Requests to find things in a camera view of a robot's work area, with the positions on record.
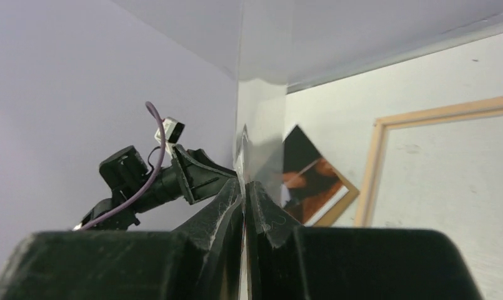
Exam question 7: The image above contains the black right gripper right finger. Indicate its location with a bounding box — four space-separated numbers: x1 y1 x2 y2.
246 181 481 299

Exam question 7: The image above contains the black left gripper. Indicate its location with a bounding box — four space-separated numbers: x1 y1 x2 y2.
133 144 237 213

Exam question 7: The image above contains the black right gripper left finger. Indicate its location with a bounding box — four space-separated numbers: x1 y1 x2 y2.
0 179 241 299

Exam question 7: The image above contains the printed colour photo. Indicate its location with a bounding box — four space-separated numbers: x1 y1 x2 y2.
282 126 342 226

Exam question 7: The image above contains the light wooden picture frame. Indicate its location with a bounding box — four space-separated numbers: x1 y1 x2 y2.
354 96 503 227

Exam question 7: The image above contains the clear plastic sheet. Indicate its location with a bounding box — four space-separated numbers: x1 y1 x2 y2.
237 1 503 299

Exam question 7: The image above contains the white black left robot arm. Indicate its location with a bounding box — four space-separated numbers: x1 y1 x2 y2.
77 144 237 231

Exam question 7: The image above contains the brown backing board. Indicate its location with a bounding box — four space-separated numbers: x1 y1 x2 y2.
314 168 359 227

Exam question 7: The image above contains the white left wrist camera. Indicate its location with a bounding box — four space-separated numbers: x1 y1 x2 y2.
154 117 186 145

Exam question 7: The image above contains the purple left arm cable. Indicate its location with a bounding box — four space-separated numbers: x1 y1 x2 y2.
73 101 167 231

